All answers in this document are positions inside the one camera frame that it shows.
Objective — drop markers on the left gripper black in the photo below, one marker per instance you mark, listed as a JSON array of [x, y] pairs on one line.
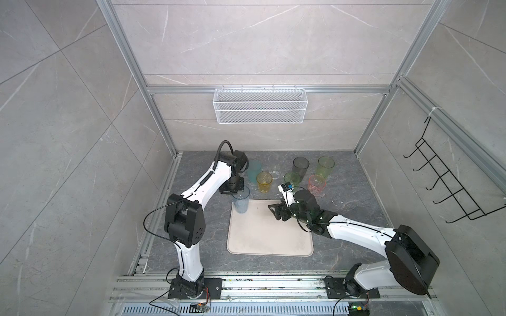
[[226, 190]]

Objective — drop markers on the aluminium rail frame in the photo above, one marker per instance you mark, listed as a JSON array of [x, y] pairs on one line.
[[261, 293]]

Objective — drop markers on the short pink glass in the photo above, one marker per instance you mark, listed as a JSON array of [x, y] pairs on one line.
[[316, 185]]

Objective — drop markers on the tall green glass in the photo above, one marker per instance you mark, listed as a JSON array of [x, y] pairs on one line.
[[325, 166]]

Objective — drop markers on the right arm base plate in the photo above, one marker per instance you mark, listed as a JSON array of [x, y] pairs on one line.
[[341, 288]]

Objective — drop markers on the short clear glass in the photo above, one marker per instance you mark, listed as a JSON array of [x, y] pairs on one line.
[[275, 166]]

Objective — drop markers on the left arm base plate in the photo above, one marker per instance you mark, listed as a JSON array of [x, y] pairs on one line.
[[201, 289]]

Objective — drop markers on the short green glass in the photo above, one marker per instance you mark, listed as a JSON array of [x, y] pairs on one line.
[[293, 178]]

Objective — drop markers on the tall grey glass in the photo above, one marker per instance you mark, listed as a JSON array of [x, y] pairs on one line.
[[300, 166]]

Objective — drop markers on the short amber glass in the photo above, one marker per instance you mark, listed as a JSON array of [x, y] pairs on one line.
[[264, 181]]

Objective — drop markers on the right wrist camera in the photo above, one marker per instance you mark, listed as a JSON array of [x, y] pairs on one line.
[[286, 189]]

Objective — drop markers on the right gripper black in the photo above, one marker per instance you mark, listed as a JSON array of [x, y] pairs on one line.
[[278, 207]]

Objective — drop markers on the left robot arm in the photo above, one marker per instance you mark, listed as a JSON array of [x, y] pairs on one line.
[[185, 222]]

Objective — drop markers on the tall blue glass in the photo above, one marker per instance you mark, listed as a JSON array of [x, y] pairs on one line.
[[241, 200]]

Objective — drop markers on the beige tray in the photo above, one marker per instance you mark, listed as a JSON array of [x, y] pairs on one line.
[[257, 232]]

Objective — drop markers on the tall teal glass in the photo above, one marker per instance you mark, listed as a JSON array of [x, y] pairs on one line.
[[254, 168]]

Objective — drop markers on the white wire basket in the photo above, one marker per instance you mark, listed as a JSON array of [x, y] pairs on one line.
[[241, 106]]

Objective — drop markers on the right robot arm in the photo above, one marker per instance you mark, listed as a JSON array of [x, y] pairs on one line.
[[408, 260]]

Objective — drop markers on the black wire hook rack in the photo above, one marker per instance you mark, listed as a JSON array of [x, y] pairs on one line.
[[454, 189]]

